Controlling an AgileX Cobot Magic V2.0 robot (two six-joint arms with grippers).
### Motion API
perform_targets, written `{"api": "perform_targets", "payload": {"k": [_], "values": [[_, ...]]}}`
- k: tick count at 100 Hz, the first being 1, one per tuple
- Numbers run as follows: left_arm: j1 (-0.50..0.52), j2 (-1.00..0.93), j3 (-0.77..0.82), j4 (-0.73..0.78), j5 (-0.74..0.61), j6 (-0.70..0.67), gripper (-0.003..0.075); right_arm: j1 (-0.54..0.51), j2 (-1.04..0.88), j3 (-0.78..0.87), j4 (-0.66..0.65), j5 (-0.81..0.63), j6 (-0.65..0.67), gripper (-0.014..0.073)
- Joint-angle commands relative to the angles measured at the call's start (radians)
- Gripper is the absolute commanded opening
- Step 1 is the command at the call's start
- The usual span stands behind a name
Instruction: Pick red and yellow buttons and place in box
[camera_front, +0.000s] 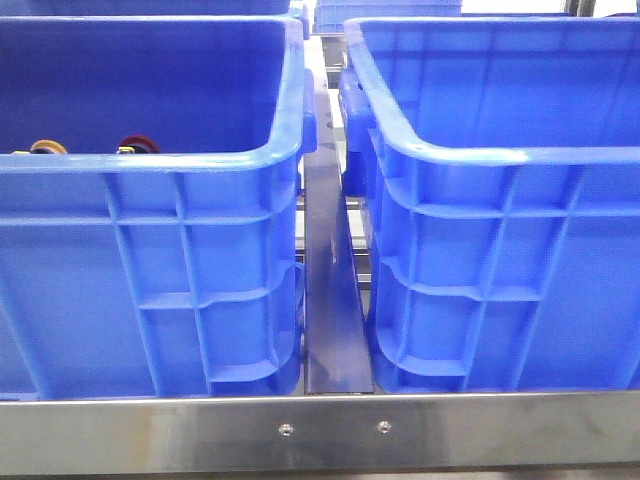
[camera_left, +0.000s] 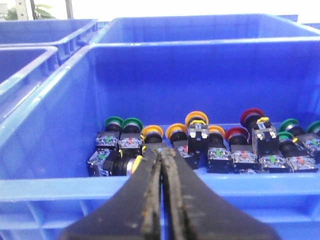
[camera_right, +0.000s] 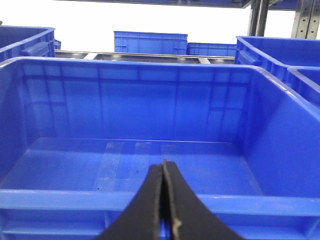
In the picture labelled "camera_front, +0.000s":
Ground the red mushroom push button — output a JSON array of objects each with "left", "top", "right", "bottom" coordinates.
[{"left": 117, "top": 134, "right": 160, "bottom": 154}]

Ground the right rail screw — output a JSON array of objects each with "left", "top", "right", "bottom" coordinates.
[{"left": 377, "top": 420, "right": 392, "bottom": 435}]

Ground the rail screw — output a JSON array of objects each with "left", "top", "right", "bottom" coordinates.
[
  {"left": 278, "top": 423, "right": 294, "bottom": 437},
  {"left": 377, "top": 420, "right": 392, "bottom": 435}
]

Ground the right blue plastic crate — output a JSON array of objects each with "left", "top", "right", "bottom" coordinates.
[{"left": 341, "top": 17, "right": 639, "bottom": 393}]

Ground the yellow mushroom push button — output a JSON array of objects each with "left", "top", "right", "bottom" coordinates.
[{"left": 13, "top": 139, "right": 67, "bottom": 155}]

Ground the back left blue crate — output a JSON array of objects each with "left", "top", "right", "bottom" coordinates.
[{"left": 1, "top": 0, "right": 308, "bottom": 22}]

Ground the stainless steel front rail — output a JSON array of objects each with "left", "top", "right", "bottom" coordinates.
[{"left": 1, "top": 391, "right": 639, "bottom": 476}]

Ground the blue plastic crate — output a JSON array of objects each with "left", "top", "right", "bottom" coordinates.
[
  {"left": 1, "top": 16, "right": 316, "bottom": 401},
  {"left": 341, "top": 17, "right": 639, "bottom": 393}
]

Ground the left rail screw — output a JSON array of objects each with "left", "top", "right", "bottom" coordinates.
[{"left": 278, "top": 423, "right": 294, "bottom": 437}]

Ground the left blue plastic crate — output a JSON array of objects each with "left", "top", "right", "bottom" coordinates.
[{"left": 1, "top": 16, "right": 316, "bottom": 401}]

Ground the dark blue divider rail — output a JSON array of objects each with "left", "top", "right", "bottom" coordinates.
[{"left": 304, "top": 74, "right": 375, "bottom": 395}]

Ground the back right blue crate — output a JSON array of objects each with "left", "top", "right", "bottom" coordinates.
[{"left": 313, "top": 0, "right": 463, "bottom": 33}]

